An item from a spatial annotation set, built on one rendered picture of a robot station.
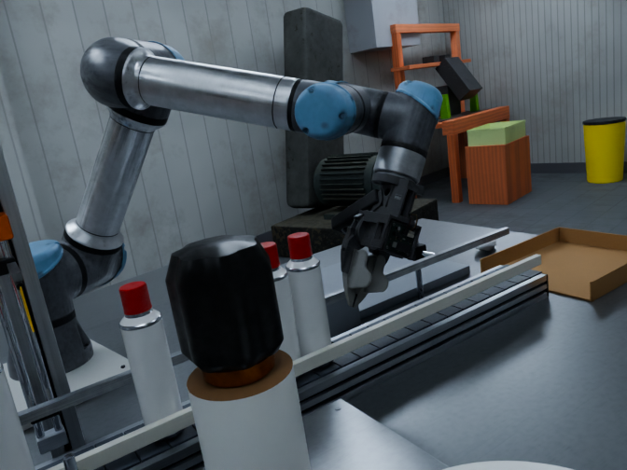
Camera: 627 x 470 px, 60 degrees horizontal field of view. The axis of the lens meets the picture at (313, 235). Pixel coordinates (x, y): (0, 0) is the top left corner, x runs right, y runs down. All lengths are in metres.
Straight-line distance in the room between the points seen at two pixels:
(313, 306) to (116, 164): 0.49
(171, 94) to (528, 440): 0.68
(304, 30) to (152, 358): 4.31
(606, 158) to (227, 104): 5.63
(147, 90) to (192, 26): 3.94
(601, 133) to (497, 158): 1.16
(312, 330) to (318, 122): 0.30
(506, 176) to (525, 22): 2.20
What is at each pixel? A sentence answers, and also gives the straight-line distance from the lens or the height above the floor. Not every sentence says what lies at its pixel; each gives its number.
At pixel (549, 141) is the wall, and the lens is 7.05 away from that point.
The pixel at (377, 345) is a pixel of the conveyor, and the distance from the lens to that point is 0.89.
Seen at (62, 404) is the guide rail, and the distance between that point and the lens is 0.77.
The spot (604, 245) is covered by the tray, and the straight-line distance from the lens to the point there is 1.46.
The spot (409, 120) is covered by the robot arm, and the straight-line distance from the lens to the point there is 0.86.
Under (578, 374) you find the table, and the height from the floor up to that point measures 0.83.
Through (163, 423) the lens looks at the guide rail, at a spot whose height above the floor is 0.91.
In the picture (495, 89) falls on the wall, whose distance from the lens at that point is 7.25.
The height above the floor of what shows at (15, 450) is 0.95.
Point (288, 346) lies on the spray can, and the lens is 0.80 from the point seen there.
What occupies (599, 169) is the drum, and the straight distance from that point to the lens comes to 6.29.
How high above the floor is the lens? 1.28
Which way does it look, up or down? 14 degrees down
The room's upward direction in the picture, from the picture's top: 8 degrees counter-clockwise
